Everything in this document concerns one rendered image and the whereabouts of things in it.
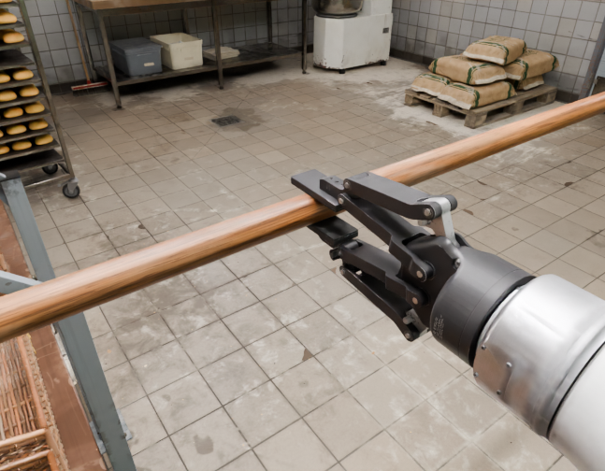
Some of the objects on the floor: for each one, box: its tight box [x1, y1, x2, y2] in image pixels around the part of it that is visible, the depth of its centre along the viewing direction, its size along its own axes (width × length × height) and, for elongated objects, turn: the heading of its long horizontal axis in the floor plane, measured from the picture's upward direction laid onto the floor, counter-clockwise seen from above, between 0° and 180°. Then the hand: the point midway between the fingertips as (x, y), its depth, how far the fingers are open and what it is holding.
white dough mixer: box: [311, 0, 393, 74], centre depth 530 cm, size 92×59×132 cm, turn 126°
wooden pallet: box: [404, 84, 558, 129], centre depth 446 cm, size 120×80×14 cm, turn 126°
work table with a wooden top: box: [73, 0, 307, 108], centre depth 489 cm, size 220×80×90 cm, turn 126°
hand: (323, 206), depth 46 cm, fingers closed on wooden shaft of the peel, 3 cm apart
